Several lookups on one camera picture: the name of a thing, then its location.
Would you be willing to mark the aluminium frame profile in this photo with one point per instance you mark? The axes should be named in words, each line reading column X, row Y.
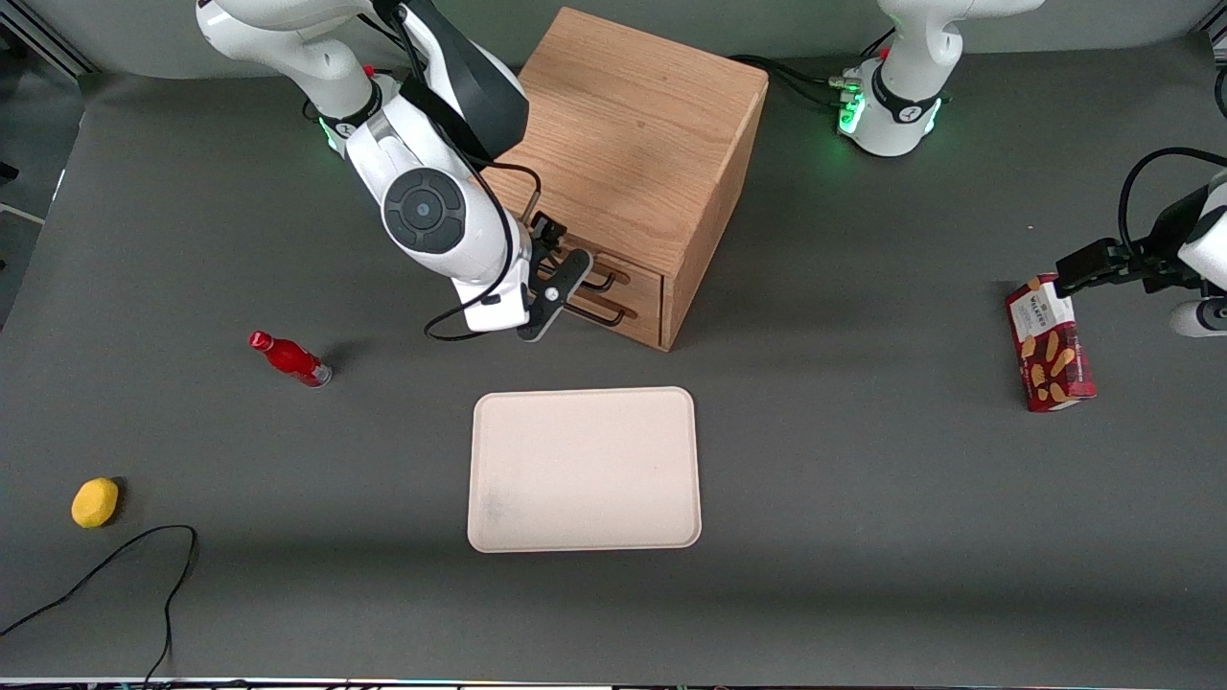
column 38, row 38

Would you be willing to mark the beige plastic tray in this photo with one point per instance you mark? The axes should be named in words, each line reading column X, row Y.
column 585, row 470

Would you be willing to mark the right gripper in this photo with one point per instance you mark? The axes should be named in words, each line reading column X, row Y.
column 547, row 231

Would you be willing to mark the wooden drawer cabinet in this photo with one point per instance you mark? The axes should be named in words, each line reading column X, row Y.
column 633, row 134

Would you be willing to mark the red tartan shortbread box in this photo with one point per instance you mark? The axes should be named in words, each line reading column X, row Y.
column 1053, row 350

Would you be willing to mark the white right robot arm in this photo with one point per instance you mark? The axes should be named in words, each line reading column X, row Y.
column 422, row 206

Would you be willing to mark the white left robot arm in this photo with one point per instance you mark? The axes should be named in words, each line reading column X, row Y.
column 906, row 86

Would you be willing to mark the yellow lemon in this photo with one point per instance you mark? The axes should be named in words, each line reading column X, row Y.
column 95, row 502

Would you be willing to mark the red plastic bottle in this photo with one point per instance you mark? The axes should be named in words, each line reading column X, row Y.
column 292, row 359

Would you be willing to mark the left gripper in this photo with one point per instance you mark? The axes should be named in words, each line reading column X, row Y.
column 1163, row 233

